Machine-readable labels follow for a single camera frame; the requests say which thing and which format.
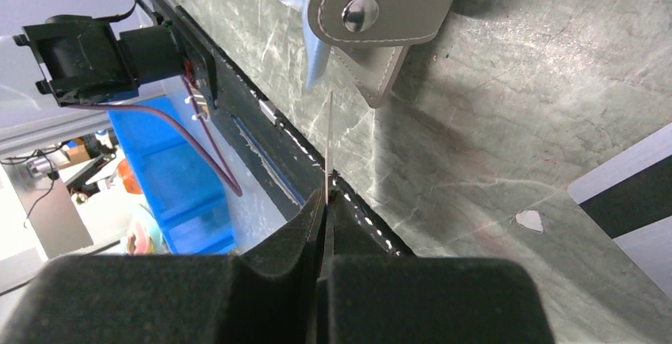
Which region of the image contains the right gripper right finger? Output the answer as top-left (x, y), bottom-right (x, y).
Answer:
top-left (318, 192), bottom-right (555, 343)

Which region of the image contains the black base frame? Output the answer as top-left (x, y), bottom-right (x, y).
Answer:
top-left (12, 0), bottom-right (411, 256)

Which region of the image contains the single silver credit card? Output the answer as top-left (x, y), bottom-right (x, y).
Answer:
top-left (567, 124), bottom-right (671, 296)

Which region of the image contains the grey card holder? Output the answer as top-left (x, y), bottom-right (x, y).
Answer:
top-left (279, 0), bottom-right (454, 109)

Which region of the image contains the aluminium rail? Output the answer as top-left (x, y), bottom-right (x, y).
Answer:
top-left (1, 0), bottom-right (134, 157)

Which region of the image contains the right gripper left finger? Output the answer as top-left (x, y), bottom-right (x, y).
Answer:
top-left (1, 189), bottom-right (326, 343)

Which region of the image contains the blue plastic crate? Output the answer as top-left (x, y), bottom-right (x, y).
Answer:
top-left (108, 111), bottom-right (235, 254)

